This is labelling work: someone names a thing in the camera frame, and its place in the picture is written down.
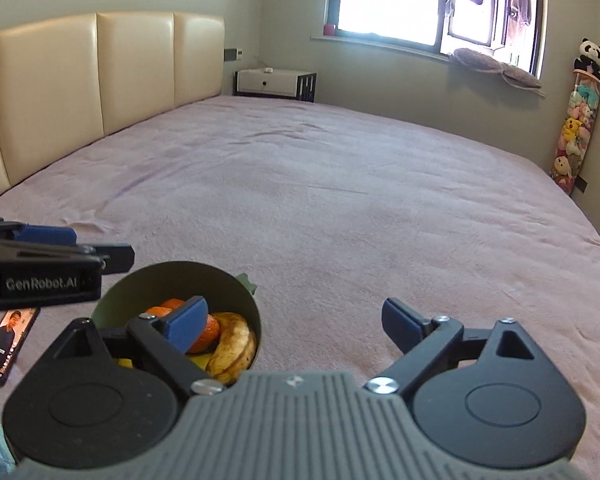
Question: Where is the smartphone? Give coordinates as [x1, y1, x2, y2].
[0, 307, 41, 387]

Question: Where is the hanging plush toy organiser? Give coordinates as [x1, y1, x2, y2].
[551, 70, 600, 193]

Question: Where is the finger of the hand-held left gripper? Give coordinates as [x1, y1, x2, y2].
[0, 216, 78, 249]
[0, 239, 136, 276]

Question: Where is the white black nightstand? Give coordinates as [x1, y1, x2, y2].
[232, 67, 318, 103]

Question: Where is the cream leather headboard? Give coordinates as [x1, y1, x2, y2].
[0, 11, 226, 208]

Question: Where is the grey cushion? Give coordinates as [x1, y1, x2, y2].
[452, 47, 543, 88]

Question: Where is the panda plush toy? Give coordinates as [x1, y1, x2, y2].
[573, 37, 600, 81]

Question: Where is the green colander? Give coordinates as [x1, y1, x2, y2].
[91, 260, 262, 386]

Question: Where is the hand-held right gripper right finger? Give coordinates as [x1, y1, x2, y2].
[366, 297, 538, 403]

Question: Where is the pink bedspread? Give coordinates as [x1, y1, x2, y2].
[0, 95, 600, 480]

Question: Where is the ripe spotted banana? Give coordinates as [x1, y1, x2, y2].
[205, 311, 258, 385]

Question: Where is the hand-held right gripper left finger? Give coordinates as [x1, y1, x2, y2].
[47, 295, 227, 403]

